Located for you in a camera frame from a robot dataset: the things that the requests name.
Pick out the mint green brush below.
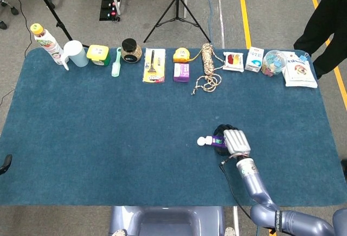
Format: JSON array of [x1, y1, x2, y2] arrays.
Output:
[[111, 47, 123, 78]]

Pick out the blue floor cable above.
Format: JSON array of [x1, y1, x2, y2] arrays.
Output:
[[195, 0, 215, 44]]

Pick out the glass jar with black lid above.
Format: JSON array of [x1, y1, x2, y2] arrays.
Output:
[[120, 38, 143, 63]]

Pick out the pale blue pitcher white handle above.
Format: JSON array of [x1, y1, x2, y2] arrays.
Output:
[[62, 40, 89, 71]]

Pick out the purple box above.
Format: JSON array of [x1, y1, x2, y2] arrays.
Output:
[[173, 62, 190, 83]]

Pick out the black tripod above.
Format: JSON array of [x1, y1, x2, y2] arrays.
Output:
[[143, 0, 212, 44]]

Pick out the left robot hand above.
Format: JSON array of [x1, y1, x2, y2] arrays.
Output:
[[0, 154, 14, 176]]

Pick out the white and blue carton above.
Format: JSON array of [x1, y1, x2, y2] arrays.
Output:
[[244, 47, 265, 73]]

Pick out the person in dark trousers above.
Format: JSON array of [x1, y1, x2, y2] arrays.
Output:
[[293, 0, 347, 80]]

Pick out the black chair casters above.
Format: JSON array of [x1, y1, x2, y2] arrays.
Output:
[[0, 0, 20, 30]]

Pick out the green box with yellow lid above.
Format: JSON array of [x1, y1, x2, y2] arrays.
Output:
[[86, 44, 111, 66]]

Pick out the white red yellow snack packet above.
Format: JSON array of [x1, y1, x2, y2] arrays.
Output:
[[222, 52, 245, 73]]

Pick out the black slanted light stand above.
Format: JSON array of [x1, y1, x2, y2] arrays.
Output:
[[27, 0, 90, 49]]

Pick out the blue grey robot torso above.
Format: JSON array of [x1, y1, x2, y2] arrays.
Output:
[[108, 206, 226, 236]]

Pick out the black floor cable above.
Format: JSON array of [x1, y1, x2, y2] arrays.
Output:
[[0, 0, 33, 105]]

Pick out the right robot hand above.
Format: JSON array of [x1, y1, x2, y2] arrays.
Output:
[[213, 124, 252, 157]]

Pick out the black power strip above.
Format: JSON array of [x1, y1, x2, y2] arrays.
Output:
[[99, 0, 121, 22]]

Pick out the coiled beige rope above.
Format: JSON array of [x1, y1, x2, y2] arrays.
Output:
[[190, 43, 223, 95]]

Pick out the razor in yellow package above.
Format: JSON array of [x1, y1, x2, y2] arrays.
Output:
[[142, 47, 166, 84]]

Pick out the clear tub of binder clips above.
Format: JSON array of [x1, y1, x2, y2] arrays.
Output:
[[261, 49, 288, 77]]

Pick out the white printed bag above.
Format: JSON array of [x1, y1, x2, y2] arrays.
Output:
[[281, 51, 318, 88]]

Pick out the yellow-capped drink bottle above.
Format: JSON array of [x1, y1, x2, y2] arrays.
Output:
[[30, 23, 70, 66]]

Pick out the yellow tape measure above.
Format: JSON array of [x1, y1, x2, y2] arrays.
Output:
[[172, 47, 203, 63]]

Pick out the blue carpet table mat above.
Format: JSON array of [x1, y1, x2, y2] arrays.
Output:
[[0, 47, 343, 207]]

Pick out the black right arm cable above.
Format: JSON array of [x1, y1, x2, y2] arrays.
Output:
[[219, 157, 274, 236]]

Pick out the purple toothpaste tube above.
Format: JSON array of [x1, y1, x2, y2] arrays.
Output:
[[205, 135, 227, 148]]

